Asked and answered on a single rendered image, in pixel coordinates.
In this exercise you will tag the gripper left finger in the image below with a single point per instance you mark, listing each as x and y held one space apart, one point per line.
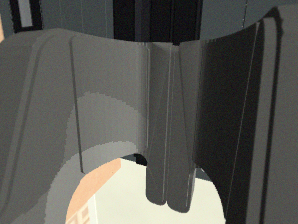
72 102

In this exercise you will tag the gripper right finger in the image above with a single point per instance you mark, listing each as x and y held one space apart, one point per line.
235 115

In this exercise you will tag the black storage rack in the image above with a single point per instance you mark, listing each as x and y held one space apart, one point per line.
172 21

